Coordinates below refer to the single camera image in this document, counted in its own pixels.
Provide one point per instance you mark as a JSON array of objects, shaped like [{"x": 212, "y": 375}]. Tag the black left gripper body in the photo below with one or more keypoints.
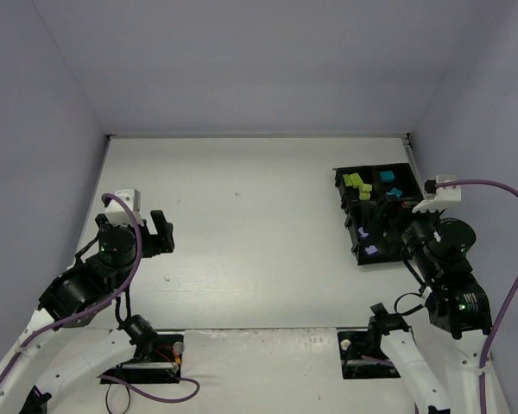
[{"x": 156, "y": 238}]

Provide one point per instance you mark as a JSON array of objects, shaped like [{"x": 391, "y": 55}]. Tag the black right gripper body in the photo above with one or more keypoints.
[{"x": 394, "y": 214}]

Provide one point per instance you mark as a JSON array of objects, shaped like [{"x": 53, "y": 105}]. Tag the teal small lego brick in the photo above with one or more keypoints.
[{"x": 395, "y": 193}]

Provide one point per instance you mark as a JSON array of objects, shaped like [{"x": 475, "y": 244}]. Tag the purple small lego brick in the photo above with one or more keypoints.
[{"x": 362, "y": 232}]

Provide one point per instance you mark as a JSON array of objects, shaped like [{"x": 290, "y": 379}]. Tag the purple square lego brick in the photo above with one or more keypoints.
[{"x": 371, "y": 250}]

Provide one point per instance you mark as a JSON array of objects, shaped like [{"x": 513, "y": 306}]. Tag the lime green sloped lego brick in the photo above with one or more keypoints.
[{"x": 364, "y": 195}]

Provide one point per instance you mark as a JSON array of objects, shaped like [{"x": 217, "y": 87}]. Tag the lime green rounded lego brick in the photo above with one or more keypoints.
[{"x": 352, "y": 180}]

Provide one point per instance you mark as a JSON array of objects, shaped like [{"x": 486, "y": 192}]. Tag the teal long lego brick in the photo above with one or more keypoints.
[{"x": 387, "y": 176}]

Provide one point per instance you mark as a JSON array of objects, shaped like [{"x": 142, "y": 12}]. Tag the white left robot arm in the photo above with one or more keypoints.
[{"x": 76, "y": 296}]

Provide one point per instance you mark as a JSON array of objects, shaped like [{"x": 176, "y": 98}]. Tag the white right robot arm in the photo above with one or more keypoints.
[{"x": 458, "y": 310}]

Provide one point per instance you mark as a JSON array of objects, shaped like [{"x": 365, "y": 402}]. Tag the black four-compartment sorting bin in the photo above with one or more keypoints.
[{"x": 375, "y": 200}]

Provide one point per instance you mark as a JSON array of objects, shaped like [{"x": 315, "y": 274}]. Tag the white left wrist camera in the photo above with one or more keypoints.
[{"x": 116, "y": 213}]

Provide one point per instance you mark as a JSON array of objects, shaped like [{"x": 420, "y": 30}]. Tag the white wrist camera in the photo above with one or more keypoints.
[
  {"x": 116, "y": 213},
  {"x": 440, "y": 194}
]

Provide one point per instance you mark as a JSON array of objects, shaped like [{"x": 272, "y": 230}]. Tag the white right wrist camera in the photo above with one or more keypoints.
[{"x": 440, "y": 194}]

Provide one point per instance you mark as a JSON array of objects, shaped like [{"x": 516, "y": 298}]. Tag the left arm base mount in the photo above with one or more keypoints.
[{"x": 161, "y": 366}]

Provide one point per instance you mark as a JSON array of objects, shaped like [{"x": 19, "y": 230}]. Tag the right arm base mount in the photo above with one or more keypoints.
[{"x": 360, "y": 359}]

